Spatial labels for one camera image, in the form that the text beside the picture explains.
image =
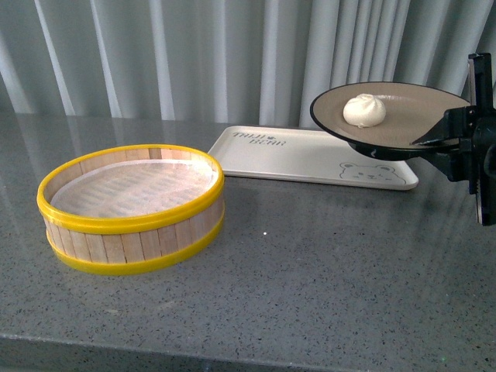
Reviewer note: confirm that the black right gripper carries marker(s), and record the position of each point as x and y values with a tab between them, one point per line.
476	125

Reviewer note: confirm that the brown plate with black rim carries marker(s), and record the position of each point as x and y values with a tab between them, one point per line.
411	111

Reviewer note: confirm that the white steamed bun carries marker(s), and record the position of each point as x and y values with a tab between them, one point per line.
364	111

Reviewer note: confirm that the cream rectangular bear tray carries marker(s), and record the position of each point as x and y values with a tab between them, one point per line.
305	156

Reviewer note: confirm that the grey pleated curtain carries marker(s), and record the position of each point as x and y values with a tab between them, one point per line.
259	62

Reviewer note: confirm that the white steamer liner paper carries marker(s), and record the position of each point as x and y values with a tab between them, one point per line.
135	188

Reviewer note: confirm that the yellow-rimmed wooden steamer basket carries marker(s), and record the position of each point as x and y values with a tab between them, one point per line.
131	245

